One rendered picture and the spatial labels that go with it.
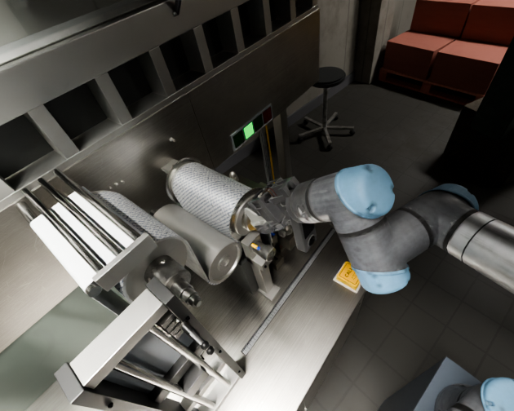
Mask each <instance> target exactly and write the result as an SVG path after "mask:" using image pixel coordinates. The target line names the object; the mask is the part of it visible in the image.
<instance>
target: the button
mask: <svg viewBox="0 0 514 411"><path fill-rule="evenodd" d="M336 280H338V281H340V282H342V283H344V284H345V285H347V286H349V287H351V288H352V289H354V290H356V289H357V287H358V286H359V284H360V281H359V280H358V278H357V275H356V273H355V272H354V271H353V270H352V268H351V263H350V262H348V261H346V262H345V264H344V265H343V266H342V268H341V270H340V271H339V273H338V275H337V276H336Z"/></svg>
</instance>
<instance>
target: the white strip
mask: <svg viewBox="0 0 514 411"><path fill-rule="evenodd" d="M16 209H17V210H18V211H19V212H20V213H21V214H22V215H23V217H24V218H25V219H26V221H27V222H28V223H29V224H30V227H31V228H32V229H33V230H34V231H35V232H36V233H37V234H38V236H39V237H40V238H41V240H42V241H43V242H44V243H45V245H46V246H47V247H48V249H49V250H50V251H51V252H52V253H53V255H55V257H56V258H57V259H58V260H59V261H60V263H61V264H62V265H63V266H64V268H65V269H66V270H67V272H68V273H69V274H70V275H71V277H72V278H73V279H74V280H75V281H76V282H77V283H78V285H79V286H80V287H81V288H82V290H83V291H84V292H85V293H86V294H87V295H88V296H89V297H91V298H93V299H94V300H95V301H97V302H98V303H100V304H102V305H103V306H105V307H106V308H108V309H109V310H110V311H112V312H113V313H115V314H116V315H118V316H119V315H120V314H121V313H122V312H123V311H124V310H125V309H126V308H127V307H128V306H129V305H130V304H129V303H128V302H127V301H125V300H124V299H123V298H121V297H120V296H119V295H117V294H116V293H115V292H113V291H112V290H110V291H106V290H105V289H103V288H102V287H101V286H99V285H98V284H96V283H95V282H94V281H93V280H92V277H93V275H92V274H91V272H90V271H89V270H88V269H87V268H86V267H85V266H84V264H83V263H82V262H81V261H80V260H79V259H78V258H77V256H76V255H75V254H74V253H73V252H72V251H71V250H70V249H69V247H68V246H67V245H66V244H65V243H64V242H63V241H62V240H61V239H60V238H59V237H58V236H57V235H56V234H55V232H54V231H53V230H52V229H51V228H50V227H49V226H48V225H47V223H46V222H45V221H44V220H43V219H42V218H41V217H40V216H37V215H36V214H35V213H34V211H33V210H32V209H31V208H30V207H29V206H28V204H27V203H25V202H23V201H21V202H19V203H17V204H16Z"/></svg>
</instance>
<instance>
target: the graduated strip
mask: <svg viewBox="0 0 514 411"><path fill-rule="evenodd" d="M335 232H336V231H335V229H334V228H331V229H330V230H329V232H328V233H327V234H326V236H325V237H324V239H323V240H322V241H321V243H320V244H319V246H318V247H317V248H316V249H315V251H314V252H313V253H312V255H311V256H310V258H309V259H308V261H307V262H306V263H305V264H304V266H303V267H302V268H301V270H300V271H299V273H298V274H297V275H296V277H295V278H294V280H293V281H292V282H291V283H290V285H289V286H288V287H287V289H286V290H285V292H284V293H283V295H282V296H281V297H280V298H279V299H278V301H277V302H276V304H275V305H274V307H273V308H272V310H271V311H270V312H269V313H268V314H267V316H266V317H265V318H264V320H263V322H262V323H261V324H260V326H259V327H258V329H257V330H256V331H255V332H254V333H253V335H252V336H251V338H250V339H249V341H248V342H247V343H246V345H245V346H244V347H243V348H242V350H241V353H242V354H244V355H245V356H247V354H248V353H249V351H250V350H251V348H252V347H253V346H254V345H255V343H256V342H257V340H258V339H259V337H260V336H261V335H262V333H263V332H264V331H265V330H266V328H267V327H268V325H269V324H270V322H271V321H272V319H273V318H274V316H275V315H276V314H277V313H278V311H279V310H280V309H281V307H282V305H283V304H284V303H285V301H286V300H287V299H288V298H289V296H290V295H291V293H292V292H293V290H294V289H295V287H296V286H297V284H298V283H299V282H300V281H301V279H302V278H303V277H304V275H305V274H306V272H307V271H308V269H309V268H310V267H311V266H312V264H313V263H314V261H315V260H316V258H317V257H318V255H319V254H320V253H321V252H322V250H323V249H324V248H325V246H326V244H327V243H328V242H329V240H330V238H331V237H332V236H333V235H334V234H335Z"/></svg>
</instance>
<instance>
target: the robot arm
mask: <svg viewBox="0 0 514 411"><path fill-rule="evenodd" d="M274 182H276V183H274ZM267 184H268V185H267V186H265V187H264V188H263V189H261V190H259V191H258V192H257V193H256V194H255V195H254V196H253V197H252V200H251V201H249V202H248V205H249V206H250V207H251V208H252V210H253V211H254V212H255V213H254V212H253V211H251V210H250V209H248V208H245V212H246V214H247V216H248V217H249V219H250V224H251V225H252V226H253V227H254V228H255V229H256V230H258V231H259V232H260V233H262V234H267V233H270V232H271V233H273V232H274V231H275V232H277V231H280V230H282V229H284V228H285V227H286V226H287V225H288V224H289V225H291V226H292V229H293V233H294V236H295V242H296V245H297V249H298V250H301V251H303V252H305V253H306V252H308V250H309V249H310V247H311V246H312V244H313V243H314V241H315V240H316V239H317V234H316V229H315V223H324V222H332V223H333V225H334V227H335V231H336V232H337V234H338V236H339V239H340V241H341V243H342V245H343V248H344V250H345V252H346V254H347V256H348V259H349V261H350V263H351V268H352V270H353V271H354V272H355V273H356V275H357V278H358V280H359V281H360V283H361V285H362V287H363V288H364V289H365V290H366V291H368V292H371V293H372V294H390V293H394V292H397V291H398V290H400V289H403V288H404V287H405V286H406V285H407V284H408V281H409V280H410V271H409V269H410V268H409V265H408V264H407V262H409V261H410V260H411V259H413V258H415V257H416V256H418V255H419V254H421V253H422V252H424V251H425V250H427V249H429V248H430V247H432V246H434V245H437V246H439V247H440V248H442V249H443V250H444V251H446V252H448V253H449V254H451V255H453V256H454V257H455V258H457V259H459V260H460V261H462V262H463V263H466V264H467V265H468V266H469V267H472V268H473V269H475V270H476V271H478V272H479V273H481V274H482V275H484V276H486V277H488V278H489V279H491V280H492V281H494V282H495V283H497V284H498V285H500V286H502V287H503V288H504V289H506V290H508V291H510V292H511V293H513V294H514V227H513V226H511V225H509V224H507V223H505V222H503V221H500V220H498V219H496V218H494V217H492V216H490V215H487V214H485V213H483V212H480V211H479V205H478V202H477V199H476V198H475V196H474V195H472V194H471V193H470V192H469V191H468V190H467V189H466V188H465V187H463V186H460V185H457V184H454V183H445V184H442V185H440V186H438V187H436V188H434V189H431V190H428V191H426V192H423V193H422V194H421V195H419V196H418V197H417V198H415V199H414V200H413V201H411V202H409V203H407V204H406V205H404V206H402V207H401V208H399V209H397V210H395V211H393V212H392V213H391V214H388V215H387V216H386V215H385V214H387V213H388V212H389V211H390V209H391V208H392V206H393V203H394V200H395V194H394V193H393V191H392V189H393V188H394V186H393V182H392V180H391V178H390V176H389V174H388V173H387V172H386V170H384V169H383V168H382V167H380V166H377V165H374V164H365V165H360V166H354V167H348V168H344V169H342V170H340V171H338V172H335V173H333V174H330V175H325V176H322V177H320V178H316V179H311V180H309V181H306V182H303V183H299V181H298V180H297V179H296V178H295V177H294V176H292V177H290V178H288V179H282V178H279V179H274V180H273V181H270V182H267ZM435 411H514V379H512V378H488V379H486V380H485V381H484V382H483V383H480V384H478V385H475V386H471V385H467V384H462V383H459V384H453V385H450V386H448V387H446V388H444V389H443V390H441V391H440V393H439V394H438V396H437V398H436V402H435Z"/></svg>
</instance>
